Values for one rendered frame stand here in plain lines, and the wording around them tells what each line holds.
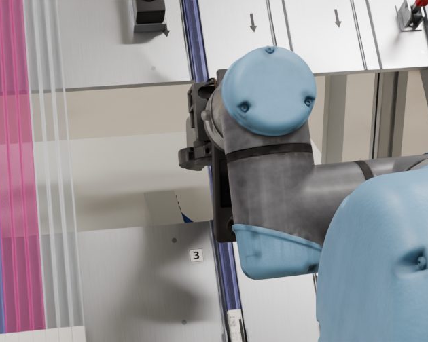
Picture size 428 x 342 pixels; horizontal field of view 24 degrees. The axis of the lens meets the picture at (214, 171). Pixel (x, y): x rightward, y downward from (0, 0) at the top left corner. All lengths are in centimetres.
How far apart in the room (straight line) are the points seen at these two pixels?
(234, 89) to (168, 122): 285
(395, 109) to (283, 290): 51
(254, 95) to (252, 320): 37
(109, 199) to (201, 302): 63
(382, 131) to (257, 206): 76
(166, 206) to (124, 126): 206
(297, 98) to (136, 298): 38
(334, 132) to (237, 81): 90
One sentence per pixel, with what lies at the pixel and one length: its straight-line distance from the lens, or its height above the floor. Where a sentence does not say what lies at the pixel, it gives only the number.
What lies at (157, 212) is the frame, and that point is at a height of 66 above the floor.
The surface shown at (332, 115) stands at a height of 76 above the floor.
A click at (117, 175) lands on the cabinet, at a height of 62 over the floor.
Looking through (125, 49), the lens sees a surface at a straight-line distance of 122.
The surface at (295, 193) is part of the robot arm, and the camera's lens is 82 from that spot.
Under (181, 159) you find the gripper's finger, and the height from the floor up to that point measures 95.
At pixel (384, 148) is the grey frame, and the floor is 76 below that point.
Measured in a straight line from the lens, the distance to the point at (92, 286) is 111.
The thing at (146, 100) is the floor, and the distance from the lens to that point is 387.
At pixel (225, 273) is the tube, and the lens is 111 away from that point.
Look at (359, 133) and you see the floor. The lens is 359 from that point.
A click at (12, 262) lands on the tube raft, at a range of 110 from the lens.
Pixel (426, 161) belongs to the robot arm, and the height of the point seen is 105.
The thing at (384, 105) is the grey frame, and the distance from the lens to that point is 155.
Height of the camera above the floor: 138
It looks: 25 degrees down
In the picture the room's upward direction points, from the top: straight up
